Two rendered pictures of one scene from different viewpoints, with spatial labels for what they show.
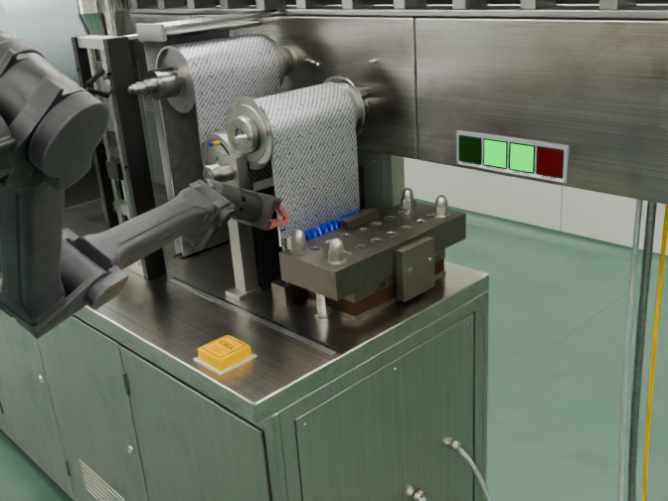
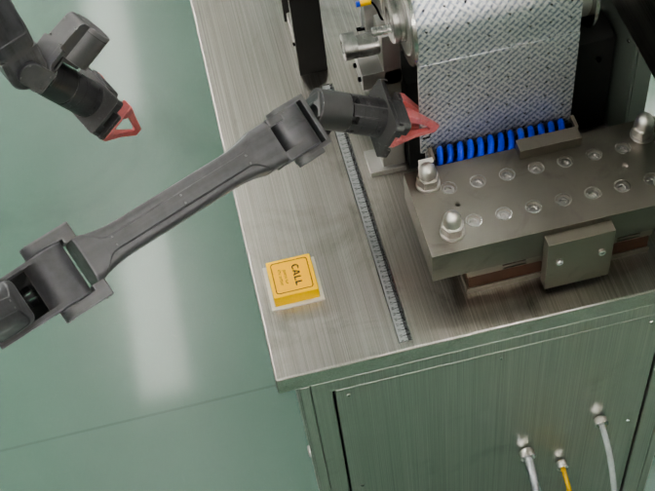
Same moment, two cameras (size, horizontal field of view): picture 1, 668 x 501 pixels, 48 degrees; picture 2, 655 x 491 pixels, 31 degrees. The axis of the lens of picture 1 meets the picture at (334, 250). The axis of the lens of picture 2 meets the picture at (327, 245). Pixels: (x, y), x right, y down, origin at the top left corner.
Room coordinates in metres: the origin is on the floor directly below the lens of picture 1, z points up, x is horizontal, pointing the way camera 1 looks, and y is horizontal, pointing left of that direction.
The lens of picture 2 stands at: (0.40, -0.47, 2.41)
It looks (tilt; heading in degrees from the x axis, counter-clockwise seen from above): 54 degrees down; 37
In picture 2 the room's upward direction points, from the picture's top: 9 degrees counter-clockwise
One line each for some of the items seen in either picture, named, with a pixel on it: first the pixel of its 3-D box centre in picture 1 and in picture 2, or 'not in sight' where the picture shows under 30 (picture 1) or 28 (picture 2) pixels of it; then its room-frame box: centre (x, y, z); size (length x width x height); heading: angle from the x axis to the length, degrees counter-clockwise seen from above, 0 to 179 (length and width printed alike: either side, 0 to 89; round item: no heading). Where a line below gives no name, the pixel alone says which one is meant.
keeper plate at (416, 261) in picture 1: (417, 268); (577, 256); (1.39, -0.17, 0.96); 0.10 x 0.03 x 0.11; 133
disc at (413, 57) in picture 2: (249, 133); (403, 14); (1.46, 0.15, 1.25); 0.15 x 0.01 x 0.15; 43
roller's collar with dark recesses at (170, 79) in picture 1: (165, 83); not in sight; (1.63, 0.34, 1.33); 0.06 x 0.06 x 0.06; 43
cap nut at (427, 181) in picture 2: (298, 240); (427, 173); (1.37, 0.07, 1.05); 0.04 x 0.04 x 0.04
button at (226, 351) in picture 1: (224, 352); (292, 280); (1.19, 0.21, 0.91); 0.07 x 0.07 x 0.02; 43
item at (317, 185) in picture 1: (318, 189); (496, 94); (1.50, 0.02, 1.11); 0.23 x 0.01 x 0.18; 133
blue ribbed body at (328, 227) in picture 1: (330, 229); (503, 142); (1.49, 0.00, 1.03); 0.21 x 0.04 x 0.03; 133
